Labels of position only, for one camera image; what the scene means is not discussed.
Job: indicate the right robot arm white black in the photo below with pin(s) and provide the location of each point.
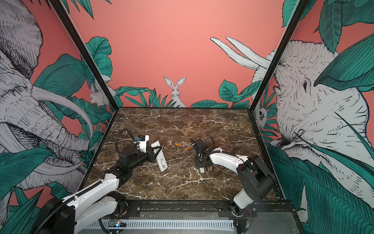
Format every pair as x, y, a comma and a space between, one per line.
256, 178

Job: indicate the white slotted cable duct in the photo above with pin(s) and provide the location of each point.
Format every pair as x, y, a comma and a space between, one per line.
176, 224

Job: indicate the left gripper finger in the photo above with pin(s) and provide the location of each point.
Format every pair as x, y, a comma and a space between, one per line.
156, 149
156, 158

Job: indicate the right black frame post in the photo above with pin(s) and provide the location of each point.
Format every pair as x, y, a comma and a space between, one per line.
289, 31

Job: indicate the left black frame post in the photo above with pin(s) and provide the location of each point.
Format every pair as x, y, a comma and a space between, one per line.
81, 46

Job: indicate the white remote control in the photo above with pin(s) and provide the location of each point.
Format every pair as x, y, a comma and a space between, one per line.
163, 163

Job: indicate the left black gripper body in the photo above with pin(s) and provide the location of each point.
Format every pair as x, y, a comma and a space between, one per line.
140, 158

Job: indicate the black frame post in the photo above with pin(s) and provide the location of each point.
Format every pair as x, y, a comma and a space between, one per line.
81, 46
289, 31

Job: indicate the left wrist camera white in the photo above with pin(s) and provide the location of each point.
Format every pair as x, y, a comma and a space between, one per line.
141, 143

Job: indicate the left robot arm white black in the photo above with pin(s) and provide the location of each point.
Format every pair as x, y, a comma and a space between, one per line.
73, 213

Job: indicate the black mounting rail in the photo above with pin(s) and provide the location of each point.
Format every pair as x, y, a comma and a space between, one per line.
224, 208

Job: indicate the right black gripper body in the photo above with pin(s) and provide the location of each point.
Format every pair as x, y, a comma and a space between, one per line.
199, 161

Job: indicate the small circuit board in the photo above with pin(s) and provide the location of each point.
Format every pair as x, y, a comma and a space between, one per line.
117, 224

